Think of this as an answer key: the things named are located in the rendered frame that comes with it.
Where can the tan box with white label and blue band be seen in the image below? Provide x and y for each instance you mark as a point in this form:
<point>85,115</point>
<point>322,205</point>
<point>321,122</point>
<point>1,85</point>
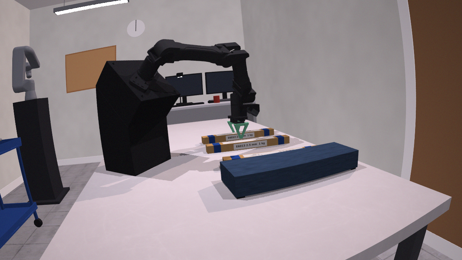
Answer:
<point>256,154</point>

